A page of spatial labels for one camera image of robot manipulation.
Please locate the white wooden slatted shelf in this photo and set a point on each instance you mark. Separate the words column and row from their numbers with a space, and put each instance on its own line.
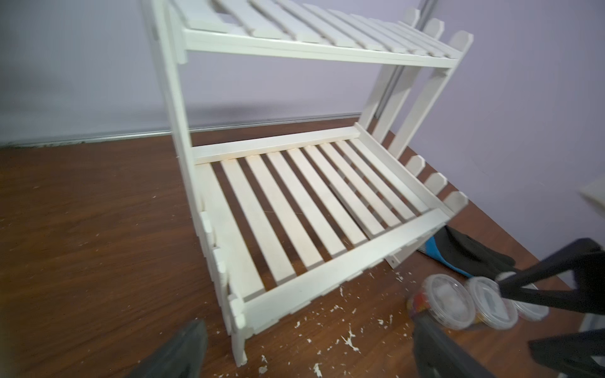
column 283, row 220

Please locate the clear container red seeds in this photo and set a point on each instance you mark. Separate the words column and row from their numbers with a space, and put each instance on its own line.
column 444, row 300

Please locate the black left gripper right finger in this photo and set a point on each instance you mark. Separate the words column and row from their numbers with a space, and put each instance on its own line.
column 437, row 355

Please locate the clear seed container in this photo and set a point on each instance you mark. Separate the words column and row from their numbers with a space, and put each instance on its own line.
column 528, row 311
column 492, row 311

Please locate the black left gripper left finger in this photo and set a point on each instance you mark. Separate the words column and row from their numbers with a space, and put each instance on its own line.
column 182, row 356

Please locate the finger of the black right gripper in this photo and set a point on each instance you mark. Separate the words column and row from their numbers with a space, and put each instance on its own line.
column 571, row 354
column 572, row 278

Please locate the black blue garden glove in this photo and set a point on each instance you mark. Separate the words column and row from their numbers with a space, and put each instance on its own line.
column 463, row 254

